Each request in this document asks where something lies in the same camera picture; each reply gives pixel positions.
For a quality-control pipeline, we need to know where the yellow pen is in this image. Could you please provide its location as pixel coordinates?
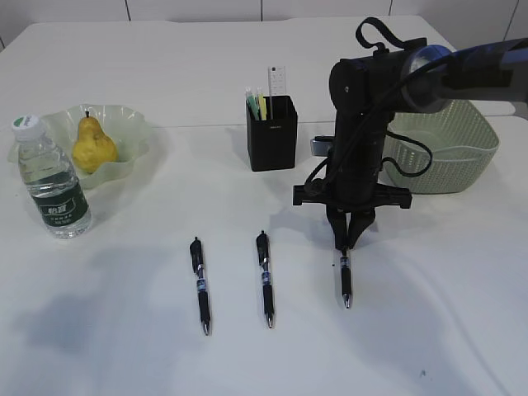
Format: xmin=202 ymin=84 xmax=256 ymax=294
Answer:
xmin=257 ymin=87 xmax=267 ymax=120

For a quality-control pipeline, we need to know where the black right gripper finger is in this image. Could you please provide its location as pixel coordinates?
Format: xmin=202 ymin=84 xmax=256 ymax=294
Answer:
xmin=346 ymin=209 xmax=375 ymax=249
xmin=326 ymin=208 xmax=348 ymax=250

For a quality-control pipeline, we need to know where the transparent plastic ruler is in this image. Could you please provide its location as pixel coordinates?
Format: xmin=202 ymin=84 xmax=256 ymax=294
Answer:
xmin=267 ymin=66 xmax=286 ymax=119

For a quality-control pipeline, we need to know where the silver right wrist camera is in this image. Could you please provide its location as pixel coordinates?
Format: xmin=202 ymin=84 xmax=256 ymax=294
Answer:
xmin=310 ymin=135 xmax=334 ymax=157

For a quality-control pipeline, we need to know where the yellow pear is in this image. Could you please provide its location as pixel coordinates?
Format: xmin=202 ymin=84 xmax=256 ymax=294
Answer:
xmin=72 ymin=111 xmax=119 ymax=173

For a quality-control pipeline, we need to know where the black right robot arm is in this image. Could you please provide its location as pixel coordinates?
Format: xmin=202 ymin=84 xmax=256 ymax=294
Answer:
xmin=293 ymin=17 xmax=527 ymax=253

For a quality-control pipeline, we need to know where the clear water bottle green label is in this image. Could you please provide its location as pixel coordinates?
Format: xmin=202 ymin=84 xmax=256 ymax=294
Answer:
xmin=11 ymin=115 xmax=92 ymax=239

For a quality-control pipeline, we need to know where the green wavy glass plate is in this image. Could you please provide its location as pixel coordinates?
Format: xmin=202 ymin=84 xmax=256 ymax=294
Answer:
xmin=7 ymin=104 xmax=152 ymax=191

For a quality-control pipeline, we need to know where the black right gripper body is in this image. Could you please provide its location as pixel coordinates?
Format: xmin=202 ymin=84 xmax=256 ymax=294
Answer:
xmin=292 ymin=154 xmax=413 ymax=213

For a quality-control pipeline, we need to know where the mint green pen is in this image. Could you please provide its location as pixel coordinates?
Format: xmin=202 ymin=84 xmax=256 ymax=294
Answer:
xmin=245 ymin=87 xmax=261 ymax=120

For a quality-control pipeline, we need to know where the black square pen holder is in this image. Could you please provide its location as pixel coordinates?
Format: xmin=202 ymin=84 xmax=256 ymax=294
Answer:
xmin=246 ymin=96 xmax=298 ymax=172

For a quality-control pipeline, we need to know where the green plastic woven basket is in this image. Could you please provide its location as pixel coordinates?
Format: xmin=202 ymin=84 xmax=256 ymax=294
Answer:
xmin=384 ymin=100 xmax=500 ymax=195

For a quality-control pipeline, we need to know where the black gel pen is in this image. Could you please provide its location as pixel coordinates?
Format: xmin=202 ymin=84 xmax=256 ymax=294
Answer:
xmin=190 ymin=237 xmax=211 ymax=336
xmin=256 ymin=230 xmax=275 ymax=328
xmin=340 ymin=249 xmax=353 ymax=309

